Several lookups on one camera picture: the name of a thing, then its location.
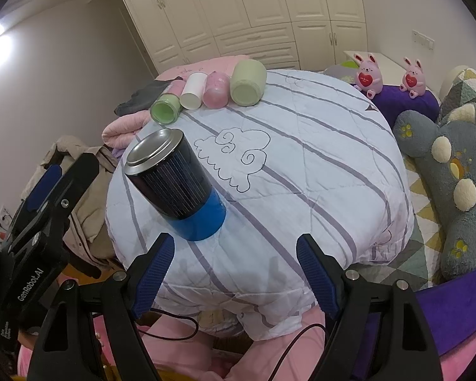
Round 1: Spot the grey plush toy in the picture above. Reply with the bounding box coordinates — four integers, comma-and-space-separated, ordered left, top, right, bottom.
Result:
393, 102, 476, 281

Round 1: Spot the white wall switch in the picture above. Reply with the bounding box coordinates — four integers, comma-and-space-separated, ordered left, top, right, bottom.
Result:
411, 29, 435, 49

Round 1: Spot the cream wardrobe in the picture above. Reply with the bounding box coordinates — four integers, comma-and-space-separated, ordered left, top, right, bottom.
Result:
109, 0, 368, 74

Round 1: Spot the green jar with pink body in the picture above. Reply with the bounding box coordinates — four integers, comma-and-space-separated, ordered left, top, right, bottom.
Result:
149, 93, 182, 125

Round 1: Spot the white striped quilt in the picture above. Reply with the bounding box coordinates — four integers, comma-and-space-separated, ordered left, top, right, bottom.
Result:
105, 67, 416, 343

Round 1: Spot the purple blanket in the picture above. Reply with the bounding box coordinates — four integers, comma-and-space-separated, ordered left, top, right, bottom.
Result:
414, 257, 476, 366

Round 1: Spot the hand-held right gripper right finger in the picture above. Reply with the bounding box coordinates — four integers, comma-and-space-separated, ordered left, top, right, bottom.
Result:
295, 233, 447, 381

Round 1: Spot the beige jacket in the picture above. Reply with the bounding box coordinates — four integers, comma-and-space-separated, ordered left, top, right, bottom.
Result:
40, 135, 122, 271

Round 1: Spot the purple pillow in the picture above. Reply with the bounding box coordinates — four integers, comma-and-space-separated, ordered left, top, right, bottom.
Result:
370, 83, 440, 126

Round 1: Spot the white cup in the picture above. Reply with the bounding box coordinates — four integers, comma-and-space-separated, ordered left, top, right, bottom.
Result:
180, 71, 206, 110

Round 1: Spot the pink bunny plush toy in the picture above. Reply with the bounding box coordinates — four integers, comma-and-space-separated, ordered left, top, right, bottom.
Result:
353, 51, 385, 99
399, 57, 427, 98

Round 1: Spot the pink fleece cloth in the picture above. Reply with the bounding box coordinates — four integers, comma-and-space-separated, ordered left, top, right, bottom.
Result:
18, 305, 331, 381

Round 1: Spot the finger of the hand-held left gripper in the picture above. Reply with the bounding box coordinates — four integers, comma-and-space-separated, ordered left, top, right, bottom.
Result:
8, 163, 65, 243
0, 152, 101, 260

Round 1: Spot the dark blue metal cup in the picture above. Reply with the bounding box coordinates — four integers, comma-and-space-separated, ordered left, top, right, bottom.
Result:
124, 129, 227, 242

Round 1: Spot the large green cup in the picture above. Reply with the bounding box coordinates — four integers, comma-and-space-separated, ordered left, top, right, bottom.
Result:
229, 59, 268, 107

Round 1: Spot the pink blanket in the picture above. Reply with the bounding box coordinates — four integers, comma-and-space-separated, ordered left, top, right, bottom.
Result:
102, 53, 250, 149

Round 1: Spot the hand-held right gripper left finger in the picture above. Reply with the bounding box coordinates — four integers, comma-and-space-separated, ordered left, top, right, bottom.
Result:
27, 232, 176, 381

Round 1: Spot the patchwork quilt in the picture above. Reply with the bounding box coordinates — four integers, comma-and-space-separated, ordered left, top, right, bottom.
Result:
365, 67, 476, 291

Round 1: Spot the white nightstand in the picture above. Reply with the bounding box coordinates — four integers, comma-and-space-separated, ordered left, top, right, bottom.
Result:
343, 50, 406, 77

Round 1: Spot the grey cloth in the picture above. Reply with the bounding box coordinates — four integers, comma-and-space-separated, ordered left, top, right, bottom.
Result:
114, 79, 174, 116

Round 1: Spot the black cable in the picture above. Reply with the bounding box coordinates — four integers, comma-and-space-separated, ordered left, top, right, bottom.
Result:
138, 307, 200, 341
269, 323, 329, 381

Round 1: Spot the pink cup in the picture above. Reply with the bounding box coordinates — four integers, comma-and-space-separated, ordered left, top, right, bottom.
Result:
203, 70, 229, 109

